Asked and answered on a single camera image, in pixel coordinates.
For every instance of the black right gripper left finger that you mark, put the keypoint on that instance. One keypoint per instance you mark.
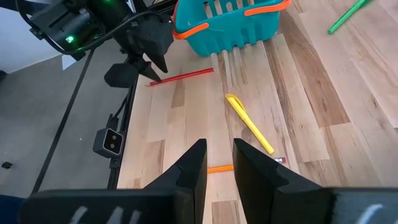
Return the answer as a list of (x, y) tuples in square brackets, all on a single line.
[(189, 186)]

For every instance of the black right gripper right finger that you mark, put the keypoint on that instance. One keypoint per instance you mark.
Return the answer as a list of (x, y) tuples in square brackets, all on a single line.
[(258, 186)]

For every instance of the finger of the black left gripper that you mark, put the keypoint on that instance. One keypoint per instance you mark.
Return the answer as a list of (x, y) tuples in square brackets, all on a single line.
[(149, 72), (159, 63)]

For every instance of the red pencil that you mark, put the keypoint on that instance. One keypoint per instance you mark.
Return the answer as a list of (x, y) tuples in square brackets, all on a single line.
[(183, 76)]

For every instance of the orange pencil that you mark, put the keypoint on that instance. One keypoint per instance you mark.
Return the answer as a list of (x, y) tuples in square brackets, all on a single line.
[(220, 168)]

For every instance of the yellow pen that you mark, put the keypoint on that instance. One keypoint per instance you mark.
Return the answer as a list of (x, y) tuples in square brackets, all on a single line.
[(248, 123)]

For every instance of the green pen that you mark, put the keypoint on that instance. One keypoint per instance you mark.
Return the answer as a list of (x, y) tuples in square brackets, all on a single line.
[(346, 17)]

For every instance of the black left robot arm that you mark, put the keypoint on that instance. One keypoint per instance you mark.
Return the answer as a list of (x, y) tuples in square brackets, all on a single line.
[(71, 25)]

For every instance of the teal basket orange rim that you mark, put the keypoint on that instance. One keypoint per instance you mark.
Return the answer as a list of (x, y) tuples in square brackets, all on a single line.
[(224, 28)]

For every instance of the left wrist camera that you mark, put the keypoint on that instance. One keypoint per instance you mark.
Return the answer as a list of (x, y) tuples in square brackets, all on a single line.
[(121, 75)]

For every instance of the black aluminium frame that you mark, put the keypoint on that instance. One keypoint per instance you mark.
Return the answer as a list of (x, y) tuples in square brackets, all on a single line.
[(114, 177)]

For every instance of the table-level camera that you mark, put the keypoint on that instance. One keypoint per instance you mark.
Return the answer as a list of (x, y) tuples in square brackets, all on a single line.
[(109, 142)]

